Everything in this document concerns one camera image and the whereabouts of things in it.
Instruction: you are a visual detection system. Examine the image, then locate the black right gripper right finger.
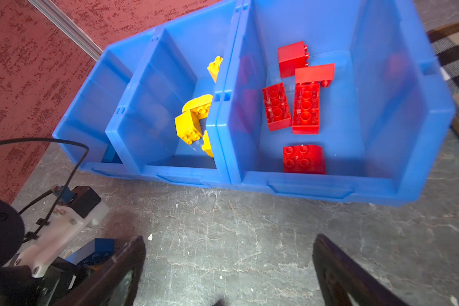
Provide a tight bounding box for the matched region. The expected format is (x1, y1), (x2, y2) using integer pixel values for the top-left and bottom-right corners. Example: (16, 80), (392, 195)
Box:
(312, 234), (406, 305)

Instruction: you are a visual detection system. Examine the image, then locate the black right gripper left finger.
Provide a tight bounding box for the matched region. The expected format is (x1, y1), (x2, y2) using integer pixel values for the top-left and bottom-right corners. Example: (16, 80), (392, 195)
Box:
(56, 236), (146, 305)

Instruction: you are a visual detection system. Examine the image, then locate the blue lego brick pile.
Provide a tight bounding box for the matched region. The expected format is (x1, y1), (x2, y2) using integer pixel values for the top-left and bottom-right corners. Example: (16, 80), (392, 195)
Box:
(65, 238), (115, 266)

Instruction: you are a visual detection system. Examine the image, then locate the red lego brick long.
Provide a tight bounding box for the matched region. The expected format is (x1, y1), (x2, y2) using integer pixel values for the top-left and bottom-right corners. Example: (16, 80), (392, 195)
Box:
(262, 83), (292, 131)

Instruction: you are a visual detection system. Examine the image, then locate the yellow lego brick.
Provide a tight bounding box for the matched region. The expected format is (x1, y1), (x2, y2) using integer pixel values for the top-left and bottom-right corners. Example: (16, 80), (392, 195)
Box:
(182, 94), (213, 119)
(207, 56), (223, 83)

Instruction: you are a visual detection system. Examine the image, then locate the red lego brick square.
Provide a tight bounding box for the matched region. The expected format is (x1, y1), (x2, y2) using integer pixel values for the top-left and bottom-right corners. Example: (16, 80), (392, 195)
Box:
(278, 41), (309, 79)

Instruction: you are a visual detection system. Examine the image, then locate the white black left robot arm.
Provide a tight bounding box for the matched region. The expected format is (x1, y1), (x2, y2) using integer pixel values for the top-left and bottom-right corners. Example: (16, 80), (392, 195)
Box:
(0, 200), (25, 268)

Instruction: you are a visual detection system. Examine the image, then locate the blue left plastic bin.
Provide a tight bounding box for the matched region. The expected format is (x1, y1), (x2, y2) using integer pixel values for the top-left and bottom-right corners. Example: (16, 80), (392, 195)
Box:
(53, 29), (154, 179)

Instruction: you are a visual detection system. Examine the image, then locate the blue plastic bin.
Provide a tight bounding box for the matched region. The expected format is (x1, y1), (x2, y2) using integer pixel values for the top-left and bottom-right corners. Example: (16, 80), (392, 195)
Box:
(106, 1), (241, 187)
(53, 29), (154, 179)
(208, 1), (455, 206)

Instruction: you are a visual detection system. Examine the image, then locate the blue right plastic bin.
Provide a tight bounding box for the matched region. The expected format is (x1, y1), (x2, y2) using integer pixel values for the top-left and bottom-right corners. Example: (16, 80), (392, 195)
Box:
(208, 1), (455, 206)

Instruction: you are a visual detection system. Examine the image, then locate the blue middle plastic bin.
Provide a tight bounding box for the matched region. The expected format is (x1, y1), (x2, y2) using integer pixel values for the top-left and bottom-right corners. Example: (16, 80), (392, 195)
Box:
(106, 1), (241, 187)

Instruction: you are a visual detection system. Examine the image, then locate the left aluminium corner post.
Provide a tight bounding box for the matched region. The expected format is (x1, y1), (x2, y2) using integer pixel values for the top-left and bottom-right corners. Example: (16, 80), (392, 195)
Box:
(29, 0), (103, 61)

